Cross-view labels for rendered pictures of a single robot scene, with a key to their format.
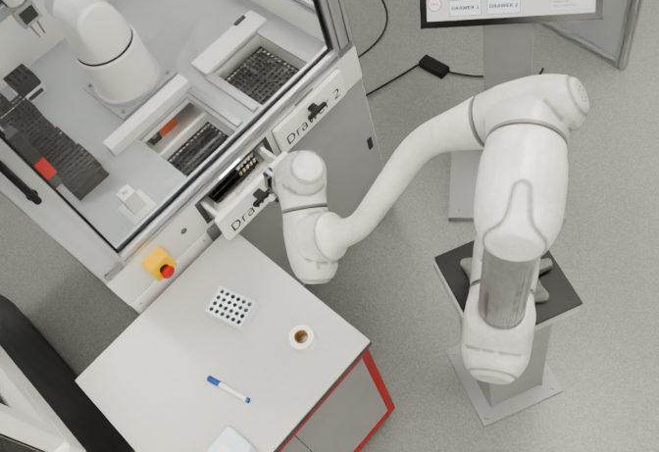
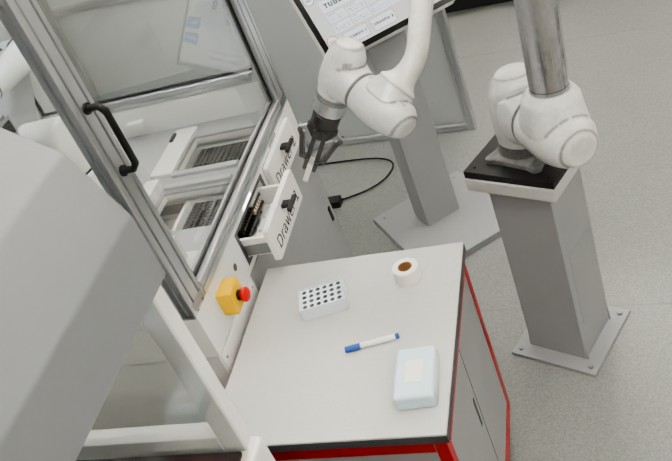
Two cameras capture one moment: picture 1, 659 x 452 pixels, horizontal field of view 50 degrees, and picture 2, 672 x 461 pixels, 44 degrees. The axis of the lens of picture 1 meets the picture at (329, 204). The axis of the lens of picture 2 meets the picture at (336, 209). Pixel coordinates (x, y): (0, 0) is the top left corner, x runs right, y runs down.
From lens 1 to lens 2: 145 cm
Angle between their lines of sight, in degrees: 35
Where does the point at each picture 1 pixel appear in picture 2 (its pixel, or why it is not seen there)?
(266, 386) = (404, 320)
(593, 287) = not seen: hidden behind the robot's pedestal
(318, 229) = (387, 74)
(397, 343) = not seen: hidden behind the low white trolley
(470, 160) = (412, 231)
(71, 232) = (157, 231)
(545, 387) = (615, 317)
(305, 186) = (357, 54)
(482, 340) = (555, 112)
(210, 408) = (367, 366)
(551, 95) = not seen: outside the picture
